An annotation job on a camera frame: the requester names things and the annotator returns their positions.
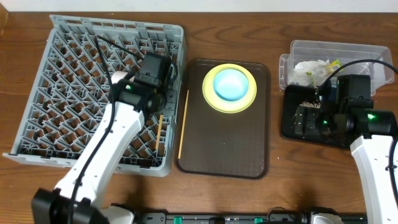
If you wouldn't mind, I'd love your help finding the white napkin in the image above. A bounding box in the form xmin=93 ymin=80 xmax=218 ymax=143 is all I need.
xmin=289 ymin=60 xmax=330 ymax=86

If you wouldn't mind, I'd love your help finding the yellow snack wrapper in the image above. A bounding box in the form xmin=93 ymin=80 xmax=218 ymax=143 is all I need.
xmin=306 ymin=58 xmax=343 ymax=77

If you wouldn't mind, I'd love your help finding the yellow plate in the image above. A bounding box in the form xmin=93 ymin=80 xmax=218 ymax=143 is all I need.
xmin=202 ymin=63 xmax=257 ymax=113

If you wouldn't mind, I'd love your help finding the light blue bowl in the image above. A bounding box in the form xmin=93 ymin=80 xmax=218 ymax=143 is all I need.
xmin=213 ymin=69 xmax=249 ymax=101

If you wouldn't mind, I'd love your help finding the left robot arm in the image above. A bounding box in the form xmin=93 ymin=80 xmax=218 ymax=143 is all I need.
xmin=31 ymin=52 xmax=177 ymax=223

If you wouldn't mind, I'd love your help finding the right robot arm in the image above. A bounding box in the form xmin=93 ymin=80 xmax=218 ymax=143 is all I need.
xmin=293 ymin=75 xmax=397 ymax=223

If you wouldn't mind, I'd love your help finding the food scraps pile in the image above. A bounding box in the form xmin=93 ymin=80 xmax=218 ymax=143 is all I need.
xmin=299 ymin=101 xmax=321 ymax=109

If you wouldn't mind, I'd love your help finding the black rectangular tray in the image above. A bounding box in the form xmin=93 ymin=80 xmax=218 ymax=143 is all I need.
xmin=280 ymin=85 xmax=360 ymax=149

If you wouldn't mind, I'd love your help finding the clear plastic bin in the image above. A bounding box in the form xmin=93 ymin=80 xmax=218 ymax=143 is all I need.
xmin=279 ymin=40 xmax=396 ymax=95

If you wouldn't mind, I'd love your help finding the grey plastic dish rack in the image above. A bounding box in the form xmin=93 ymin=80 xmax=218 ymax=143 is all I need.
xmin=6 ymin=15 xmax=186 ymax=177

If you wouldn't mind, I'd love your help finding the dark brown serving tray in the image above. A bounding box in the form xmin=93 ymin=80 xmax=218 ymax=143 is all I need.
xmin=175 ymin=59 xmax=271 ymax=179

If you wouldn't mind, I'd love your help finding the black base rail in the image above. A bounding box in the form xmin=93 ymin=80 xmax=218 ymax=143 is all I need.
xmin=133 ymin=213 xmax=310 ymax=224

